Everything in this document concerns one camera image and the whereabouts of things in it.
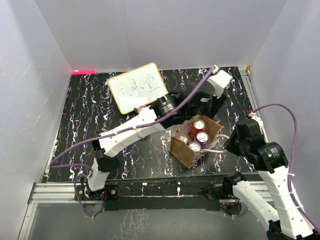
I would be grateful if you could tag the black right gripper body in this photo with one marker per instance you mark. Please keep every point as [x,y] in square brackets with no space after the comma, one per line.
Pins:
[235,145]

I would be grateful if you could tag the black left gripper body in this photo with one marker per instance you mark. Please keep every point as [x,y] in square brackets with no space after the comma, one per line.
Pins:
[209,109]

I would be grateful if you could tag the red cola can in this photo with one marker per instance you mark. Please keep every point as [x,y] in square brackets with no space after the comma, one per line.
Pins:
[197,126]
[183,138]

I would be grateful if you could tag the watermelon print canvas bag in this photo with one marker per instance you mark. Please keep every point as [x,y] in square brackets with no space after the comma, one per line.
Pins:
[182,152]

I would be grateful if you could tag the black beverage can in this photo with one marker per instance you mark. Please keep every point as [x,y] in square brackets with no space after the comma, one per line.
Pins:
[141,108]

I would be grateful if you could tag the purple soda can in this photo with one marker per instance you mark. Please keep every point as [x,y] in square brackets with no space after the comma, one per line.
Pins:
[202,139]
[195,146]

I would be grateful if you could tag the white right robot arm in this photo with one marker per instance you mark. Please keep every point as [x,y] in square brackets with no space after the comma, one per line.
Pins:
[283,220]

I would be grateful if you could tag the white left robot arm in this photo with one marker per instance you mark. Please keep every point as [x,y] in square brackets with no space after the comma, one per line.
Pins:
[158,116]

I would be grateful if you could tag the pink tape strip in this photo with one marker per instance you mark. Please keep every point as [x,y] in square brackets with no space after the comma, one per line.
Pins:
[83,72]

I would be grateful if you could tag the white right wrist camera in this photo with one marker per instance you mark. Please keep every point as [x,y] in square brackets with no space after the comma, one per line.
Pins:
[255,117]

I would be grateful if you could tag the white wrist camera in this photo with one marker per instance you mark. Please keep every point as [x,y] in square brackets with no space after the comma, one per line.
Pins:
[219,81]
[255,117]

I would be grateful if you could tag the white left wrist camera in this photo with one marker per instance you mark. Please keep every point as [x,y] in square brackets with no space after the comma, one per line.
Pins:
[219,81]

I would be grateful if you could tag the small whiteboard with orange frame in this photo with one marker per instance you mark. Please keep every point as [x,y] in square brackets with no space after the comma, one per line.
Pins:
[138,87]

